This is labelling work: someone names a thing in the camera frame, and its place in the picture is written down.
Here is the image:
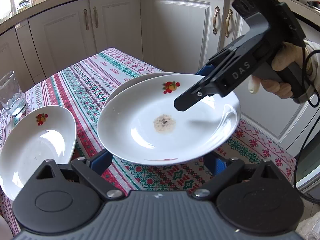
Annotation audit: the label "white plate underneath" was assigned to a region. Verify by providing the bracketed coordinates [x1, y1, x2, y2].
[103, 71, 185, 110]

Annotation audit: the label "right hand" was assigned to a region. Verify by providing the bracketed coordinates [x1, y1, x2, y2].
[248, 42, 305, 99]

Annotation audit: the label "white kitchen cabinets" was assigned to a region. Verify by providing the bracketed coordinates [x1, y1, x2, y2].
[0, 0, 320, 151]

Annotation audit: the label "white plate with food stain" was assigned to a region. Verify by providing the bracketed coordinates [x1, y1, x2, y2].
[97, 74, 241, 166]

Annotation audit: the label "patterned red green tablecloth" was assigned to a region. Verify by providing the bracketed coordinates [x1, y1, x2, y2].
[0, 47, 297, 237]

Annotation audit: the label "white plate with fruit print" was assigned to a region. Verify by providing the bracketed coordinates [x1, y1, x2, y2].
[1, 105, 76, 200]

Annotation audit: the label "clear glass mug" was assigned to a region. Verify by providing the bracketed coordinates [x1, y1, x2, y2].
[0, 70, 26, 116]

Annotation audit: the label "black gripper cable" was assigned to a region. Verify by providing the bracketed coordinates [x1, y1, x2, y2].
[292, 39, 320, 205]

